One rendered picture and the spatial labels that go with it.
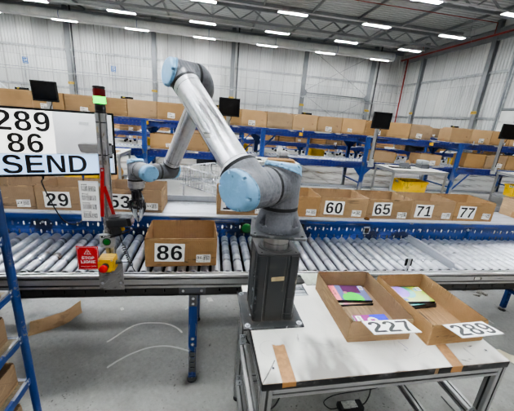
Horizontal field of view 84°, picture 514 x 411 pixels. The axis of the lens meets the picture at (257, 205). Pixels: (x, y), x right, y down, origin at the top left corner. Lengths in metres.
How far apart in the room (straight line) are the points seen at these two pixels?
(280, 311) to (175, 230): 0.94
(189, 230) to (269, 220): 0.91
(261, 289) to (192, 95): 0.82
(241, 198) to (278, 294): 0.49
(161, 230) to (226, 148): 1.02
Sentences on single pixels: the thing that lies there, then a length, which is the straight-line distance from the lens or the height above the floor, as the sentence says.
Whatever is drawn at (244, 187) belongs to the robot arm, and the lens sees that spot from 0.93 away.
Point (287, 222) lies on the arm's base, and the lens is 1.12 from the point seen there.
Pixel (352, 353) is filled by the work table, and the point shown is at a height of 0.75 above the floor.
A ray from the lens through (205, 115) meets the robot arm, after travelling 1.14.
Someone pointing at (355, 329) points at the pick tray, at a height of 0.81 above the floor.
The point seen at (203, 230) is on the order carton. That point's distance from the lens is 1.93.
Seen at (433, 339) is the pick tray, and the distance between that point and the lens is 1.48.
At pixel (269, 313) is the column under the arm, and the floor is 0.80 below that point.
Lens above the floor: 1.59
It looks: 17 degrees down
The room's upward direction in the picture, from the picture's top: 5 degrees clockwise
